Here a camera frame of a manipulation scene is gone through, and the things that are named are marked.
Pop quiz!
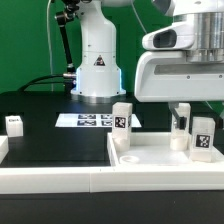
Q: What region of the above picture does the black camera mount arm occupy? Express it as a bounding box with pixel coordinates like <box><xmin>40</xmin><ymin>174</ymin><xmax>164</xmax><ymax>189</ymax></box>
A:
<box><xmin>55</xmin><ymin>0</ymin><xmax>80</xmax><ymax>74</ymax></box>

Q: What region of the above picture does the grey cable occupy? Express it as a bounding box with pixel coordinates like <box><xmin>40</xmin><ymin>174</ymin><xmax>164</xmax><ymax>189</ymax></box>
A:
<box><xmin>131</xmin><ymin>0</ymin><xmax>148</xmax><ymax>33</ymax></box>

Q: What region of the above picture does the AprilTag base sheet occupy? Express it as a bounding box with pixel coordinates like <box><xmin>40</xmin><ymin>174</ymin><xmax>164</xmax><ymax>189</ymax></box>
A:
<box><xmin>55</xmin><ymin>113</ymin><xmax>141</xmax><ymax>128</ymax></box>

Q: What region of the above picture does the white square tabletop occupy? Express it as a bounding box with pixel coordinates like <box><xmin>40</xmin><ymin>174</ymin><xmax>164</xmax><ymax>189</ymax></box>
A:
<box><xmin>106</xmin><ymin>131</ymin><xmax>224</xmax><ymax>168</ymax></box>

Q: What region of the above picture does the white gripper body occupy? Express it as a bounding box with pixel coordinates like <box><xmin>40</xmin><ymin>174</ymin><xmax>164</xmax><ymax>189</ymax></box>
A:
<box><xmin>134</xmin><ymin>22</ymin><xmax>224</xmax><ymax>102</ymax></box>

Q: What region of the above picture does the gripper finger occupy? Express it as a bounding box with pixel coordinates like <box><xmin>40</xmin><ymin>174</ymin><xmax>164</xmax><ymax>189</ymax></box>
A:
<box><xmin>168</xmin><ymin>102</ymin><xmax>186</xmax><ymax>129</ymax></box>

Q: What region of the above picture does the white U-shaped obstacle wall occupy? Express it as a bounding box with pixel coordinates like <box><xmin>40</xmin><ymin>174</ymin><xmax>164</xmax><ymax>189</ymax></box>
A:
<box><xmin>0</xmin><ymin>134</ymin><xmax>224</xmax><ymax>195</ymax></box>

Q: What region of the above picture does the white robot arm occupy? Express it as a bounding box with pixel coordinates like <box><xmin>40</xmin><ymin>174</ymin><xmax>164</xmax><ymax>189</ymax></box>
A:
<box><xmin>72</xmin><ymin>0</ymin><xmax>224</xmax><ymax>129</ymax></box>

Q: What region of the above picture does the black cable bundle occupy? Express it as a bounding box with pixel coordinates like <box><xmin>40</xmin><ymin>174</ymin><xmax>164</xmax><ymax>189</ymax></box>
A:
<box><xmin>18</xmin><ymin>73</ymin><xmax>78</xmax><ymax>93</ymax></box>

